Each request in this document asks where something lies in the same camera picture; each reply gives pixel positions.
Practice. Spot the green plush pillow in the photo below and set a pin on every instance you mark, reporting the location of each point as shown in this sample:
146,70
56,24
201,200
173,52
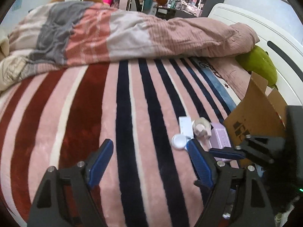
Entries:
258,61

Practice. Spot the pink ribbed pillow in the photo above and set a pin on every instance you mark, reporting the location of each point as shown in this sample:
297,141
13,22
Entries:
234,75

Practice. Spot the white bed headboard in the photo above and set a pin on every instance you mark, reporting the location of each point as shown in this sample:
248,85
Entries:
283,49

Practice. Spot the white flat box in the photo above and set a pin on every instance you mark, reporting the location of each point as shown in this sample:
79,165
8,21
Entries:
186,127

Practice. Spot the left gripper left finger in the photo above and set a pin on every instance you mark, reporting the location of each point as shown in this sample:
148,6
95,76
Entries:
64,195

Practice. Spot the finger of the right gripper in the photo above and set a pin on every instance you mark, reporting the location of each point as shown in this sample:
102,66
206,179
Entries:
227,153

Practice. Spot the striped pink fleece blanket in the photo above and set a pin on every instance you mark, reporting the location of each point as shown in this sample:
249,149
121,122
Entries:
61,117

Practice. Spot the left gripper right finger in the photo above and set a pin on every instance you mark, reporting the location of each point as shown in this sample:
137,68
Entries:
251,206

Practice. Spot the pink grey patchwork duvet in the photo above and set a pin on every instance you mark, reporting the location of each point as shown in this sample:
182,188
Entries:
68,34

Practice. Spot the brown cardboard box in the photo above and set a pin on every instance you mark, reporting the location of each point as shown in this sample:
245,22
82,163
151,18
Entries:
259,114

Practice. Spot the lilac small box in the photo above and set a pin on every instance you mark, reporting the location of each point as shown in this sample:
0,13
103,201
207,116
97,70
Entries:
219,138

